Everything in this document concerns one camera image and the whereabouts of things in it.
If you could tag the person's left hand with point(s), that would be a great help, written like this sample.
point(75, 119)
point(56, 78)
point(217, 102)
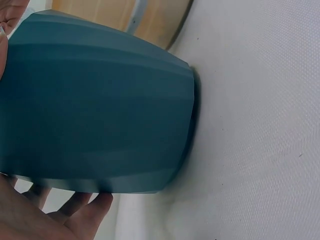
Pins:
point(22, 220)

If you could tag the teal faceted cup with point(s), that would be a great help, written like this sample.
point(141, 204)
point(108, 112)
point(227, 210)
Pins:
point(100, 112)

